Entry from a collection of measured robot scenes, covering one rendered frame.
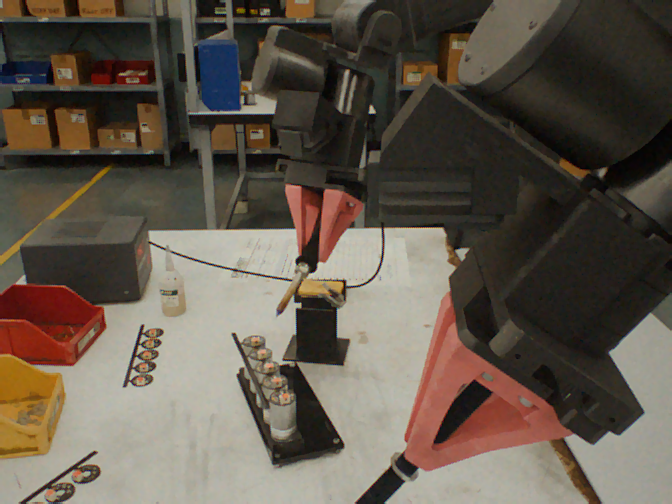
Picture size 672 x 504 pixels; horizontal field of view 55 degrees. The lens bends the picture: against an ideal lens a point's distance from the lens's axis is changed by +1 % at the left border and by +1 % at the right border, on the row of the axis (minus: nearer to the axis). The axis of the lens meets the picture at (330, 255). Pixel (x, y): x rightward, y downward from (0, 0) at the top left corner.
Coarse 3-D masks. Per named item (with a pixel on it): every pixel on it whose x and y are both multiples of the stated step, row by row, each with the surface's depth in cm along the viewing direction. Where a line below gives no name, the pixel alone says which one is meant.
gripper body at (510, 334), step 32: (480, 256) 31; (640, 288) 25; (512, 320) 24; (608, 320) 26; (640, 320) 26; (512, 352) 24; (544, 352) 24; (576, 352) 26; (608, 352) 27; (576, 384) 24; (608, 384) 25; (608, 416) 25; (640, 416) 25
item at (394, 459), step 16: (464, 384) 30; (480, 384) 30; (464, 400) 30; (480, 400) 30; (448, 416) 31; (464, 416) 31; (448, 432) 31; (400, 464) 32; (384, 480) 33; (400, 480) 32; (368, 496) 33; (384, 496) 33
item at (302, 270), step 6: (300, 264) 67; (306, 264) 67; (294, 270) 67; (300, 270) 67; (306, 270) 67; (300, 276) 67; (306, 276) 67; (294, 282) 66; (288, 288) 66; (294, 288) 66; (288, 294) 65; (282, 300) 65; (288, 300) 65; (282, 306) 64; (282, 312) 64
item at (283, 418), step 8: (272, 408) 60; (280, 408) 59; (288, 408) 59; (272, 416) 60; (280, 416) 60; (288, 416) 60; (272, 424) 61; (280, 424) 60; (288, 424) 60; (272, 432) 61; (280, 432) 60; (288, 432) 60; (280, 440) 61; (288, 440) 61
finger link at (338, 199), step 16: (288, 176) 68; (304, 176) 67; (320, 176) 66; (336, 192) 66; (352, 192) 68; (336, 208) 66; (352, 208) 70; (336, 224) 70; (320, 240) 68; (336, 240) 70; (320, 256) 68
